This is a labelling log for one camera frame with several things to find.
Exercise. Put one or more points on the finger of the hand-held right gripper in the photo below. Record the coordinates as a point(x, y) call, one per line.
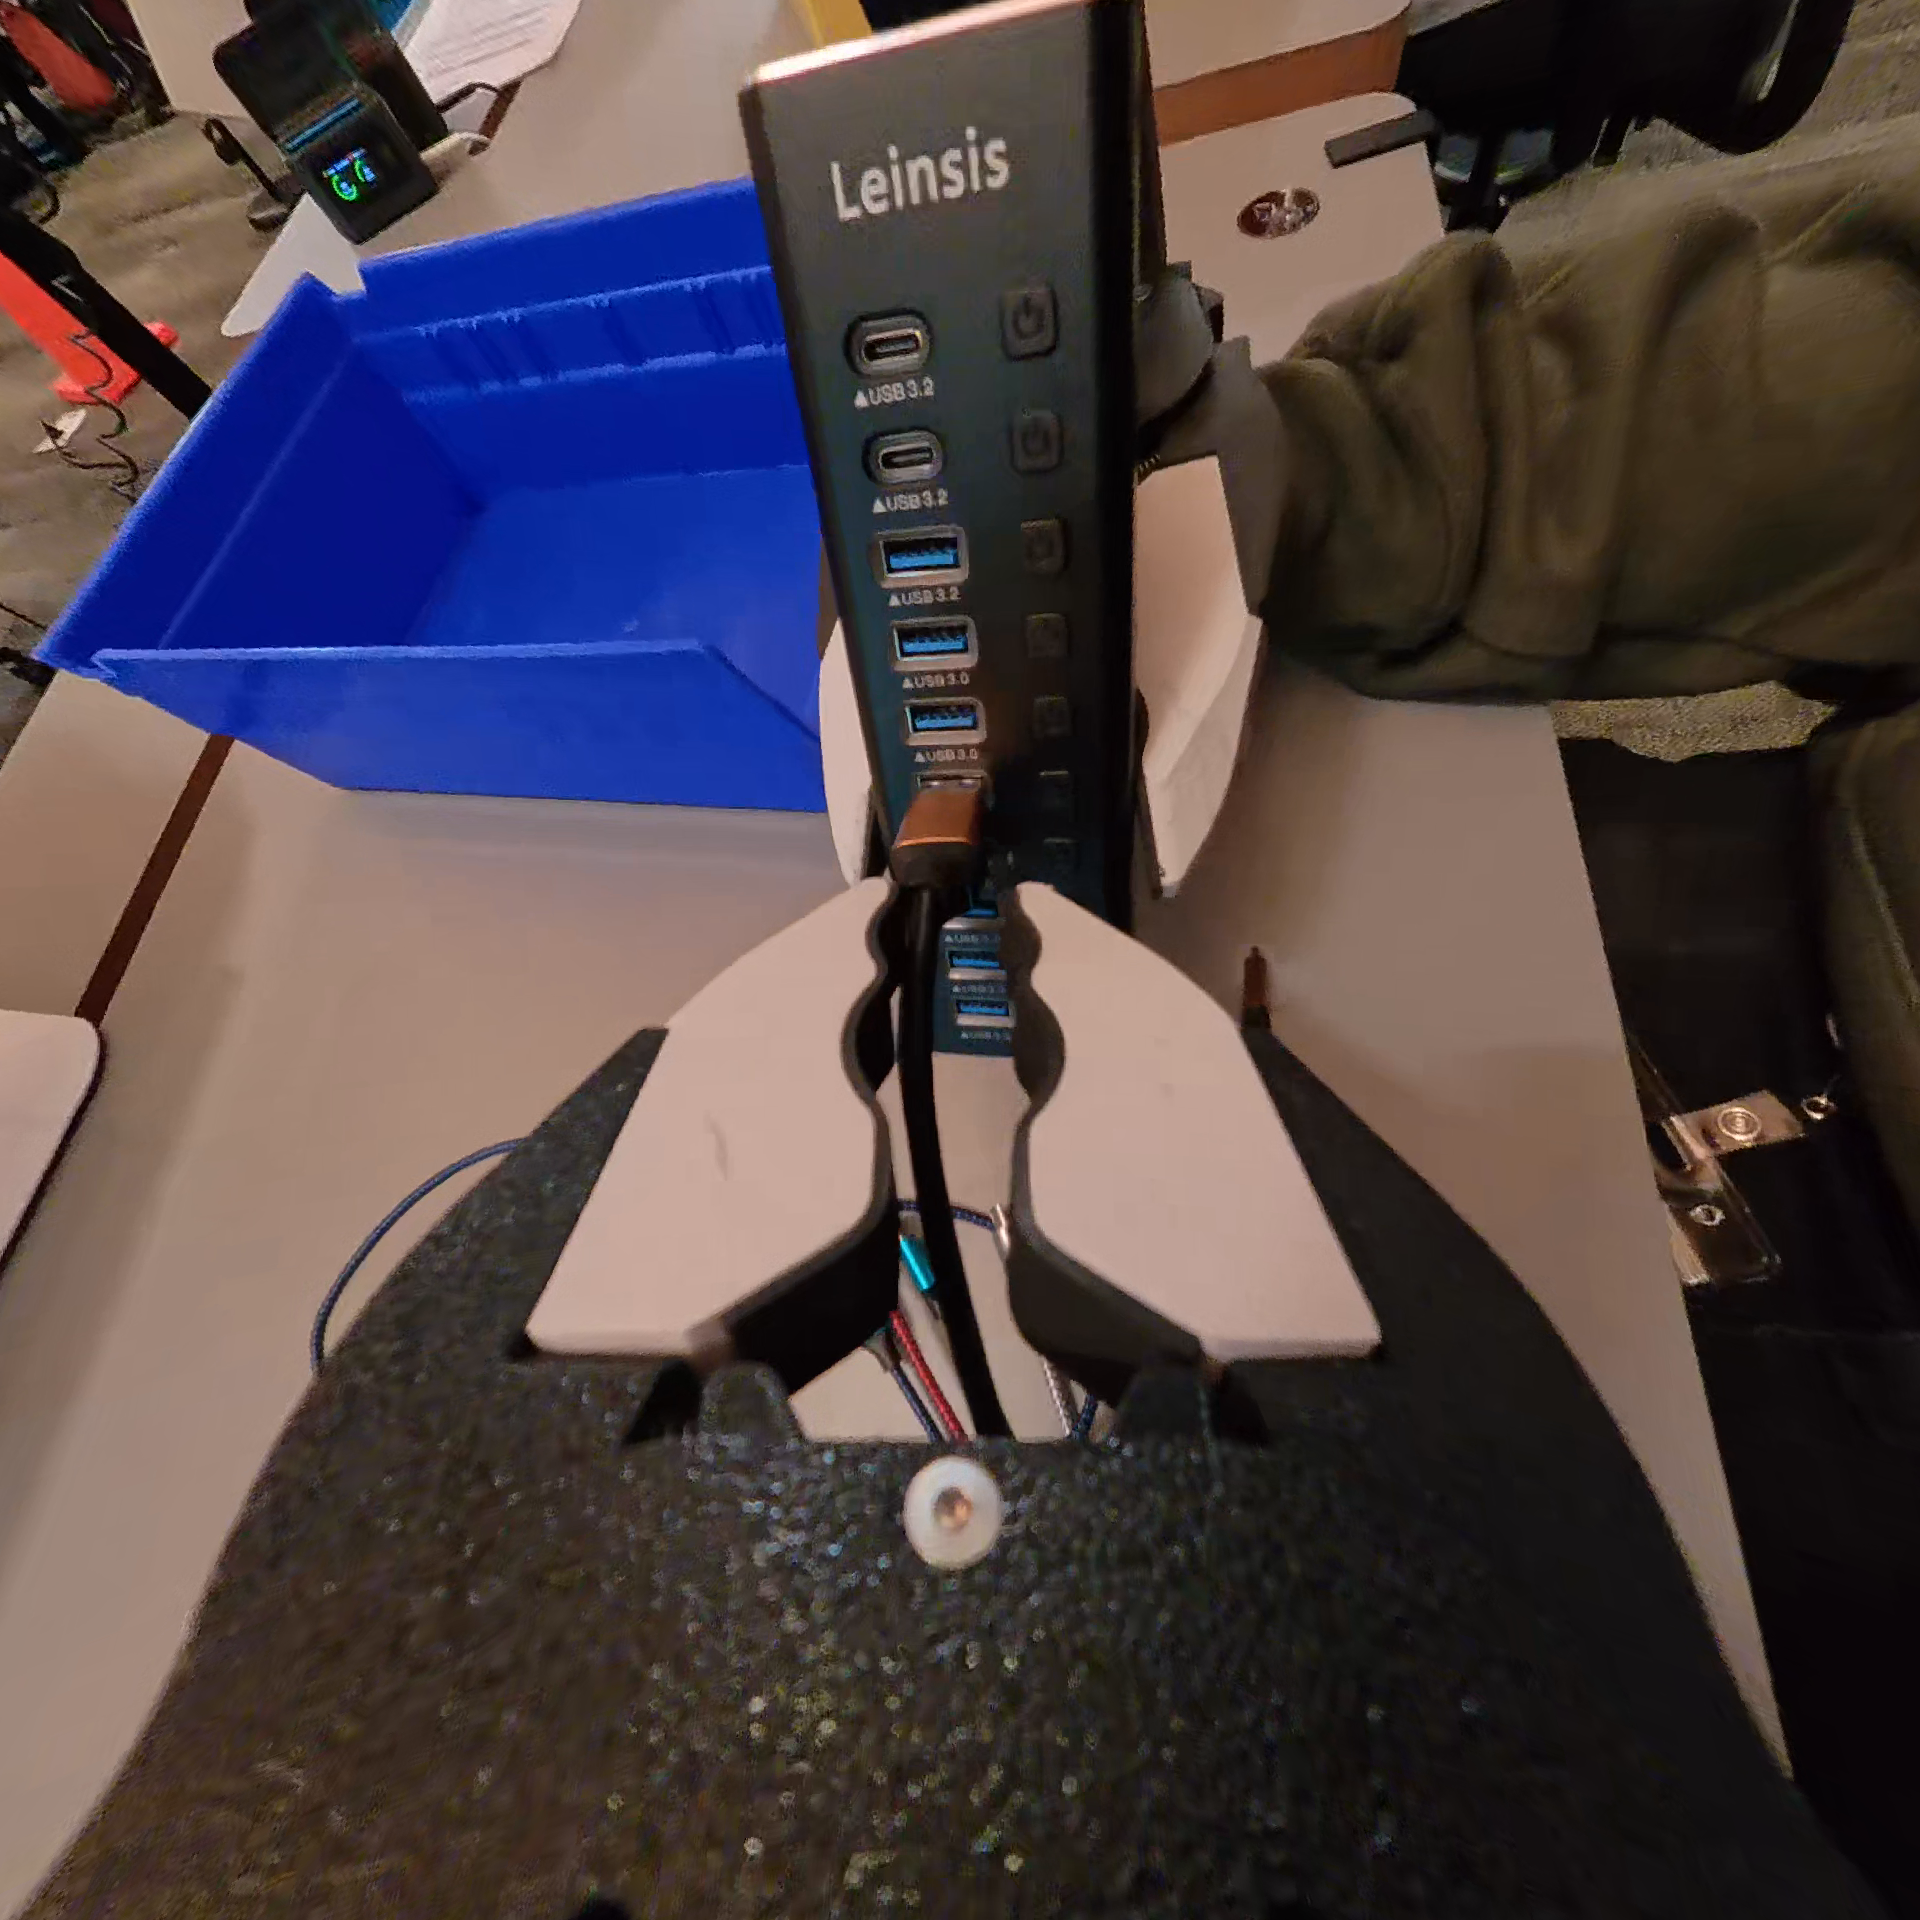
point(843, 764)
point(1201, 644)

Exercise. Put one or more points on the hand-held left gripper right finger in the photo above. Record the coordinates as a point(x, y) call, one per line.
point(1201, 1170)

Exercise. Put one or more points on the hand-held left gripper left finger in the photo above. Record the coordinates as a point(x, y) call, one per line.
point(721, 1141)

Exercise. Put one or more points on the black multiport usb hub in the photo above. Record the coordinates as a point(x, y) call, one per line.
point(960, 451)

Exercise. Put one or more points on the person's right forearm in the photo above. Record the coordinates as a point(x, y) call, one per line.
point(1576, 451)

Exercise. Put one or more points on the grey desk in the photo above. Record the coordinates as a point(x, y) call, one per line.
point(451, 961)

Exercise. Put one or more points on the blue plastic bin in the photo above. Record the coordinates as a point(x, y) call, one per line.
point(495, 569)

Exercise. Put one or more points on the black office chair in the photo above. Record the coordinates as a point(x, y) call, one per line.
point(1589, 75)

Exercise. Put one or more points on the white paper sheet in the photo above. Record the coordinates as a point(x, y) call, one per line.
point(495, 36)

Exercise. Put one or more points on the black power station with display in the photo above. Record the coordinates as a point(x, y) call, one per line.
point(338, 136)

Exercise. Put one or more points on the black tripod leg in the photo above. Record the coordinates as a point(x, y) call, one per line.
point(106, 316)

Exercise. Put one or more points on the orange traffic cone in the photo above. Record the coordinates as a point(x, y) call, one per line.
point(59, 329)

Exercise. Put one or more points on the metal desk bracket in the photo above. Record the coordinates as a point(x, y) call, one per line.
point(1711, 1170)

